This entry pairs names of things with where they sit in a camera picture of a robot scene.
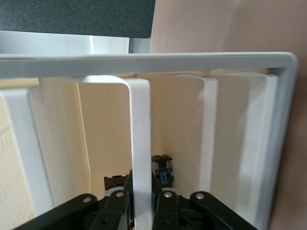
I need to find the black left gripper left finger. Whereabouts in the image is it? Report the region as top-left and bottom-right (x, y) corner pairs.
(14, 169), (134, 230)

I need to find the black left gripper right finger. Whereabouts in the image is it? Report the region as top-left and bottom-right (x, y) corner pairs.
(151, 177), (259, 230)

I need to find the white plastic drawer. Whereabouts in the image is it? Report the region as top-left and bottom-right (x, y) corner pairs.
(150, 74), (219, 195)
(0, 83), (55, 230)
(215, 71), (280, 226)
(38, 74), (154, 230)

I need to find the white drawer cabinet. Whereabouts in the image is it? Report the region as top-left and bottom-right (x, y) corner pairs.
(0, 33), (298, 230)

